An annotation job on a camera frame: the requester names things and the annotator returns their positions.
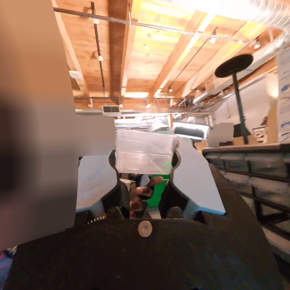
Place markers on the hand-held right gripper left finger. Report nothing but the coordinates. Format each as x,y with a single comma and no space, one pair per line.
95,179

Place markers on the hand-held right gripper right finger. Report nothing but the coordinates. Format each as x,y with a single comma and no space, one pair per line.
194,176

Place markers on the green plastic bin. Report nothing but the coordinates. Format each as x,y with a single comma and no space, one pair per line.
158,194

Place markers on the black drawer cabinet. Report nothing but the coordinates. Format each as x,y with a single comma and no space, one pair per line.
249,163

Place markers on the clear plastic drawer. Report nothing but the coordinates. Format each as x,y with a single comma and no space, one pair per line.
145,149

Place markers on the person's left hand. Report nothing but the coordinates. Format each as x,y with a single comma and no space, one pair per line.
142,191

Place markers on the cardboard box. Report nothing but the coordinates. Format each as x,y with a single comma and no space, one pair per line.
243,140

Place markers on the ceiling air vent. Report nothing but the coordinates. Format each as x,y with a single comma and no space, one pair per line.
110,109

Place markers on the black round-top stand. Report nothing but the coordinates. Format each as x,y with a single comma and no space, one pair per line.
234,64

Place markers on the white stacked shelf unit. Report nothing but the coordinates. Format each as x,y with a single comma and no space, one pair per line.
283,97

